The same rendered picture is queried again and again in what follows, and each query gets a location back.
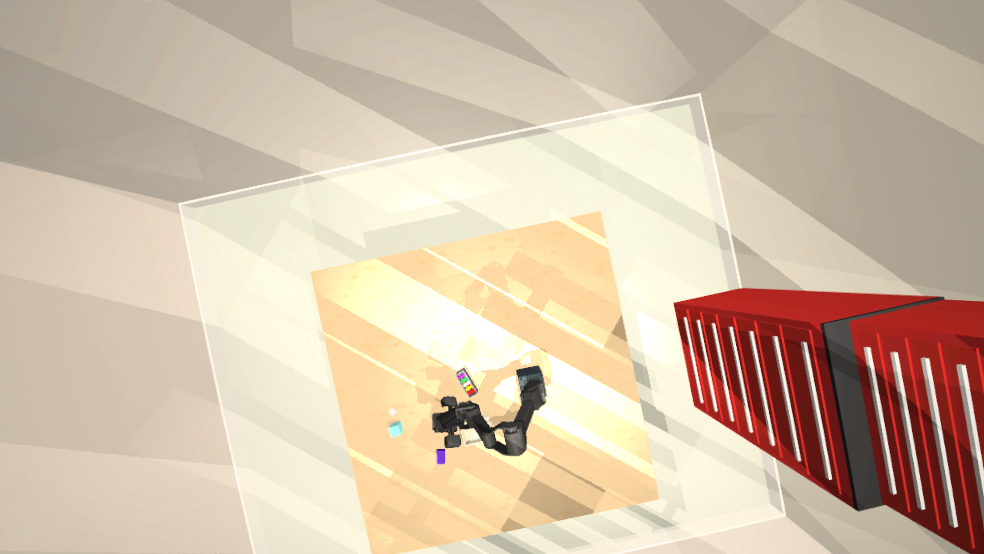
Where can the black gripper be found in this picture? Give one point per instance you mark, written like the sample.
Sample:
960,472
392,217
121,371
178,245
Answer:
451,440

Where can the white shallow tray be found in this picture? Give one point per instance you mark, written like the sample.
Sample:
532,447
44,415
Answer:
470,436

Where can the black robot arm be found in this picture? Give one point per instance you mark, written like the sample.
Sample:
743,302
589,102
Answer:
515,432

